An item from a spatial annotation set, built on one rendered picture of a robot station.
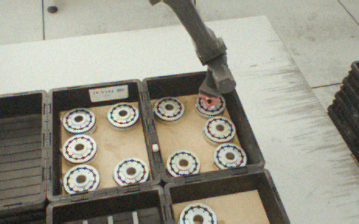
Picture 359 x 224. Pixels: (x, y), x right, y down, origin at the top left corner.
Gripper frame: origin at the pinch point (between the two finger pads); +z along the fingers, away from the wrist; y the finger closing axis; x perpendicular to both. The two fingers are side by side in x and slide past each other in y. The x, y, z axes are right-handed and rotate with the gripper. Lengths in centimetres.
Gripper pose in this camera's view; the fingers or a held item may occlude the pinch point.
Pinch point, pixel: (211, 100)
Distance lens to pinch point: 130.5
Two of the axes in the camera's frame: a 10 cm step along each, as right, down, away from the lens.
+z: -0.4, 6.4, 7.7
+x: -9.0, -3.5, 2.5
